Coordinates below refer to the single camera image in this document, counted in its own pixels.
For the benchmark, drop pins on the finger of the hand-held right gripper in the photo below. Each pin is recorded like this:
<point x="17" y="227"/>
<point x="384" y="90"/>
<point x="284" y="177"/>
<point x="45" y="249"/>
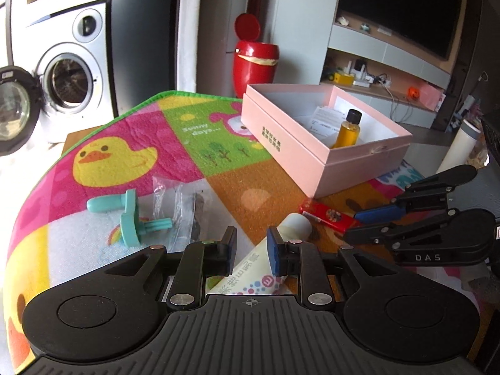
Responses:
<point x="429" y="228"/>
<point x="379" y="213"/>

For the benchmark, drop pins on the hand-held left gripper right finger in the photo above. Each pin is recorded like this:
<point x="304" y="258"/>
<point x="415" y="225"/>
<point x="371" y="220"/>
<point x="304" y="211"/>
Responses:
<point x="275" y="252"/>

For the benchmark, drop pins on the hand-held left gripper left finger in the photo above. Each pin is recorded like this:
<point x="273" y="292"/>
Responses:
<point x="230" y="252"/>

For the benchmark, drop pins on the cream dotted toothpaste tube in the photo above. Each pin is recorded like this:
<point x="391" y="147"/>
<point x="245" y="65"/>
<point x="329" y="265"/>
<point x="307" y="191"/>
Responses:
<point x="254" y="261"/>

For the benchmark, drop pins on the red patterned case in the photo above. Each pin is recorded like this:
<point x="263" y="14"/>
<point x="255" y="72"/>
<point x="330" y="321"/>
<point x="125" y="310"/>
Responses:
<point x="328" y="215"/>

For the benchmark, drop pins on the yellow oil glass bottle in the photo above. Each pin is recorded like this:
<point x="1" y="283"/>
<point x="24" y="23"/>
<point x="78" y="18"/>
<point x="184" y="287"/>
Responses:
<point x="343" y="132"/>

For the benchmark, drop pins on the pink cardboard box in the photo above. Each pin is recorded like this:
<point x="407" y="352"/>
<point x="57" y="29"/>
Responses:
<point x="289" y="140"/>

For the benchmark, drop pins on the clear plastic bag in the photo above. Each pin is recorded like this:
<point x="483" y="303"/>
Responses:
<point x="181" y="215"/>
<point x="160" y="195"/>

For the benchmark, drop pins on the white cylindrical bottle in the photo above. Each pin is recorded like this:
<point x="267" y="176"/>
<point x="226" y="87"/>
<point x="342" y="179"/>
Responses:
<point x="463" y="144"/>

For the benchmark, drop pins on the teal plastic holder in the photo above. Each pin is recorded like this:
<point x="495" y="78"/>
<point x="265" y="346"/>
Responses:
<point x="109" y="203"/>
<point x="131" y="230"/>

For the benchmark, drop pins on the orange round toy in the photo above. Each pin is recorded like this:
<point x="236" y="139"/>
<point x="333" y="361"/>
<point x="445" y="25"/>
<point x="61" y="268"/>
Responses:
<point x="413" y="93"/>

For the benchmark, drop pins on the pink shelf box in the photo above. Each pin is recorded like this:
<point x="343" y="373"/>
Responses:
<point x="431" y="99"/>

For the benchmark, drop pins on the white power strip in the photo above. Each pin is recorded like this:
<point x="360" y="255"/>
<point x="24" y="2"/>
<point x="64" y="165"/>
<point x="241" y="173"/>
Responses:
<point x="375" y="83"/>

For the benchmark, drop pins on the yellow box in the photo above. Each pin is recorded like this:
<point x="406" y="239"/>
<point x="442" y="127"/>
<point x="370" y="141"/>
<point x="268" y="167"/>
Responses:
<point x="344" y="79"/>

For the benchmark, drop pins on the white router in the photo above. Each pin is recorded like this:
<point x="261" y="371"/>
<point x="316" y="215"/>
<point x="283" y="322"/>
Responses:
<point x="359" y="69"/>

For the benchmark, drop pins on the green toy vehicle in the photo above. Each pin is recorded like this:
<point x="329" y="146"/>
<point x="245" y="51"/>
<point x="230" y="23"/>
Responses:
<point x="331" y="74"/>

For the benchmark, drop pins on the colourful cartoon play mat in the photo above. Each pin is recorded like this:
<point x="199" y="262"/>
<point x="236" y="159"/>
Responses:
<point x="117" y="156"/>

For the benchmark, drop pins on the white television cabinet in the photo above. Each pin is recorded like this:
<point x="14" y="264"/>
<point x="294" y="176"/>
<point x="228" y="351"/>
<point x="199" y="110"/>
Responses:
<point x="359" y="47"/>

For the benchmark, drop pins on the red trash bin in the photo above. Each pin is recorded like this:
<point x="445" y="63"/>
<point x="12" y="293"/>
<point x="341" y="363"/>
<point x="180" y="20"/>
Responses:
<point x="254" y="66"/>

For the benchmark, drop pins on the white figurine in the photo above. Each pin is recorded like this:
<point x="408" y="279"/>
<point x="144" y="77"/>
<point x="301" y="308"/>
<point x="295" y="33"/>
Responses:
<point x="343" y="20"/>

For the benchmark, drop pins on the black television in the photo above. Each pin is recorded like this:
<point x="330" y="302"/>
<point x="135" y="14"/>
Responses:
<point x="398" y="7"/>

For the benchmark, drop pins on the silver washing machine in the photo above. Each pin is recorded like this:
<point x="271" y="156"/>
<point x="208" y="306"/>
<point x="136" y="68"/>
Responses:
<point x="74" y="86"/>

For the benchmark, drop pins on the white curtain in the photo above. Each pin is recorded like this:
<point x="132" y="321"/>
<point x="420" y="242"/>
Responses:
<point x="191" y="27"/>

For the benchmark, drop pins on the grey tall cabinet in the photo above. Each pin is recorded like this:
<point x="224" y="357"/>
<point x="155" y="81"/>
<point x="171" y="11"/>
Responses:
<point x="144" y="39"/>

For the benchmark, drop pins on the white tumble dryer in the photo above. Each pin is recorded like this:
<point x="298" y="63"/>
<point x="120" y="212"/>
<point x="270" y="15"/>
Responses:
<point x="86" y="25"/>

